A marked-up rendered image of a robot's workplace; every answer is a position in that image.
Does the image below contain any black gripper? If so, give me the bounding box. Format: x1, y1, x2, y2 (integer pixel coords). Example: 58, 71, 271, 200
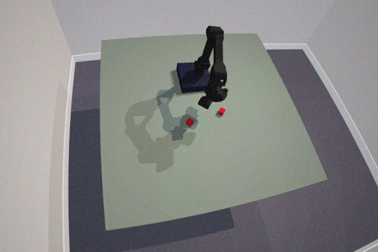
198, 85, 213, 109

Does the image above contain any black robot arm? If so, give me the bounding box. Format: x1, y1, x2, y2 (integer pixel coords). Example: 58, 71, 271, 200
194, 25, 228, 102

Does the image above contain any red cube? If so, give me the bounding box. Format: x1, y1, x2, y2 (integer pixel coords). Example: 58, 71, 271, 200
185, 117, 194, 127
218, 107, 226, 116

